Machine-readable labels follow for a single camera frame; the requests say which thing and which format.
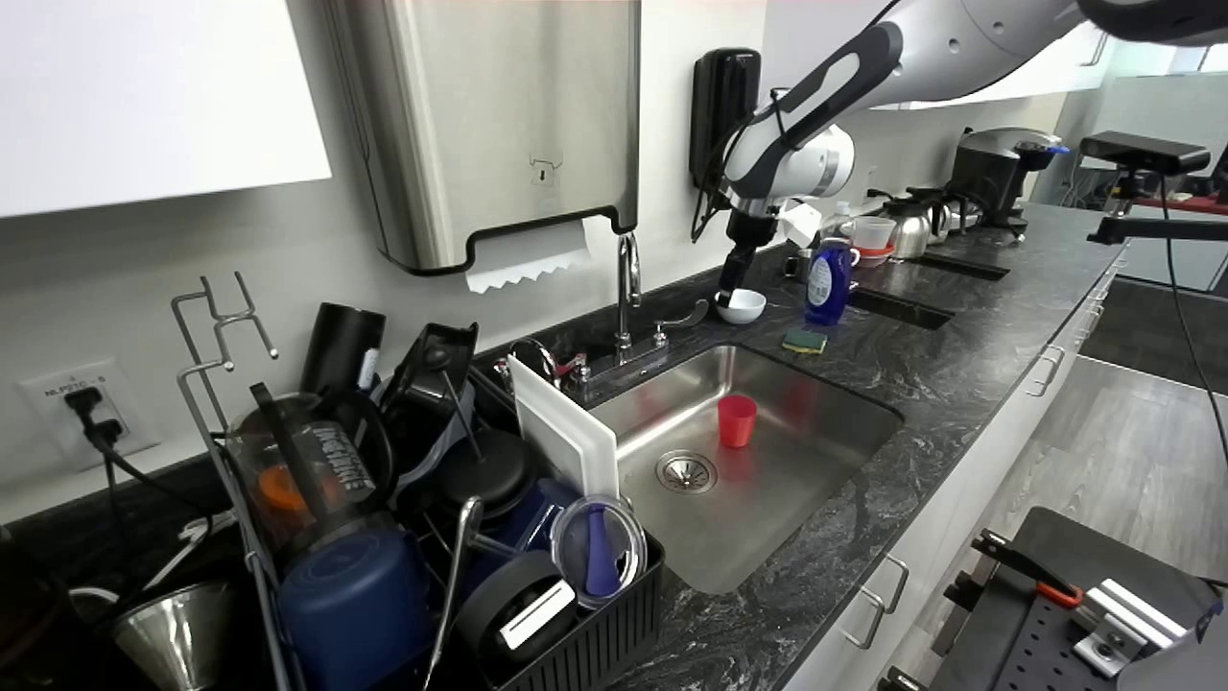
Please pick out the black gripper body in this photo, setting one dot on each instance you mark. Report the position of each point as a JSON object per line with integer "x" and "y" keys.
{"x": 749, "y": 240}

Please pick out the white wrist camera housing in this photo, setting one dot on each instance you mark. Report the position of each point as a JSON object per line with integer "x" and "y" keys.
{"x": 799, "y": 229}

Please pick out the dark floor mat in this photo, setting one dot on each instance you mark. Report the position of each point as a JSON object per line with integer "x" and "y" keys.
{"x": 1152, "y": 332}

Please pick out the white wall outlet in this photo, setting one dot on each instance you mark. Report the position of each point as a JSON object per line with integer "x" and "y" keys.
{"x": 45, "y": 391}

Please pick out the black dish rack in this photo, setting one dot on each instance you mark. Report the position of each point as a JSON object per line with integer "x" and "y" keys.
{"x": 599, "y": 636}

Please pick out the small silver kettle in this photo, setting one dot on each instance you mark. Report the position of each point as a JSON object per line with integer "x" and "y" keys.
{"x": 910, "y": 240}

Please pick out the small white bowl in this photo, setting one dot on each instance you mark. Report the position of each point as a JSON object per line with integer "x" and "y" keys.
{"x": 749, "y": 310}

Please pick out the black coffee machine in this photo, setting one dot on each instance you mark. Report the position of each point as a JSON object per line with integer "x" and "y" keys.
{"x": 1005, "y": 173}

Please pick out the black container white label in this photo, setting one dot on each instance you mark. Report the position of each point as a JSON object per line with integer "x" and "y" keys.
{"x": 494, "y": 620}

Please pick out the stainless steel sink basin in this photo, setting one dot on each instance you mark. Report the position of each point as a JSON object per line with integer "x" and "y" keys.
{"x": 768, "y": 512}

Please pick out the black robot cart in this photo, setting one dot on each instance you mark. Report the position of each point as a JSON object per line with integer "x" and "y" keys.
{"x": 1115, "y": 563}

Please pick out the white plastic tray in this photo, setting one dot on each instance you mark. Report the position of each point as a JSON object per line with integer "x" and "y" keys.
{"x": 563, "y": 435}

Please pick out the black counter mat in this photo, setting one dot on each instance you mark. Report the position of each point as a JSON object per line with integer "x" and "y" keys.
{"x": 905, "y": 310}

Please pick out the red plastic cup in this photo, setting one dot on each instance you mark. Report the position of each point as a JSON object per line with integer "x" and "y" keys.
{"x": 740, "y": 424}

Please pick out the white paper towel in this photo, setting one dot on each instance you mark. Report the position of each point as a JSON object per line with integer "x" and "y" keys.
{"x": 530, "y": 264}

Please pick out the clear round lid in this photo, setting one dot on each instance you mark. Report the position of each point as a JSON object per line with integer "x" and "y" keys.
{"x": 598, "y": 550}

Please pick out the blue plastic pitcher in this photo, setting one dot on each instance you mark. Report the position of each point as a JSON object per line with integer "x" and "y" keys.
{"x": 351, "y": 609}

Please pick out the round metal sink drain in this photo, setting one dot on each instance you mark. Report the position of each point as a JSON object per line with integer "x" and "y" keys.
{"x": 687, "y": 470}

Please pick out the metal funnel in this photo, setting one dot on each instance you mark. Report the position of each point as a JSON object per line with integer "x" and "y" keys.
{"x": 173, "y": 636}

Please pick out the white red container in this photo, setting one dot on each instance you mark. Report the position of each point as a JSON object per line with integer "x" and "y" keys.
{"x": 877, "y": 251}

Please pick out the green sponge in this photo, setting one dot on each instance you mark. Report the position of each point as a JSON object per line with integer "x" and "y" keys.
{"x": 806, "y": 343}

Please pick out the silver metal brackets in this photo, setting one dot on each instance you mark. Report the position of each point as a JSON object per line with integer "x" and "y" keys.
{"x": 1136, "y": 614}

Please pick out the black rectangular lid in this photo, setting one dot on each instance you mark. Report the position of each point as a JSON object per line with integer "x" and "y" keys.
{"x": 337, "y": 347}
{"x": 428, "y": 365}

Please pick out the black round pot lid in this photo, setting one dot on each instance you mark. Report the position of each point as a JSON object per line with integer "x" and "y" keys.
{"x": 484, "y": 467}

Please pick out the black wall soap dispenser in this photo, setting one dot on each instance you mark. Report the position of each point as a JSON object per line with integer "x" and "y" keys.
{"x": 717, "y": 115}

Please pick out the chrome faucet spout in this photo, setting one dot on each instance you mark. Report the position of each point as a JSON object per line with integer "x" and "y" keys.
{"x": 626, "y": 289}

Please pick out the steel paper towel dispenser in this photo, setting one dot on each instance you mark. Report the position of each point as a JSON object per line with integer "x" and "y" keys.
{"x": 511, "y": 115}

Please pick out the blender jar orange base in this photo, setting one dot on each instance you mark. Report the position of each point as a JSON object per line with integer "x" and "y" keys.
{"x": 310, "y": 472}

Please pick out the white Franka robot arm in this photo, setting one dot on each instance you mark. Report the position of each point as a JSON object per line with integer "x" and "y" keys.
{"x": 799, "y": 159}

